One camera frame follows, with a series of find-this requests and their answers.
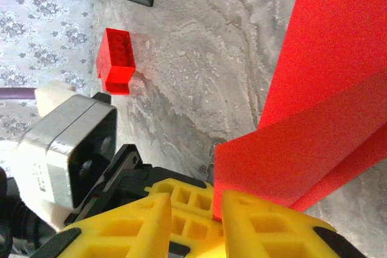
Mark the red paper sheet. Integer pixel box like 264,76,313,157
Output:
213,0,387,222

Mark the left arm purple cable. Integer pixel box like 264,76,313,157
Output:
0,87,37,101

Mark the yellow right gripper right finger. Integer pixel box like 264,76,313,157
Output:
221,189,369,258

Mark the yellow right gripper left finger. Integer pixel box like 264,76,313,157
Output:
31,192,172,258

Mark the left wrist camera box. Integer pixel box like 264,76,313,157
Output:
13,81,119,231

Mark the red transparent toy brick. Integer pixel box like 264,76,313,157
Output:
96,27,136,95

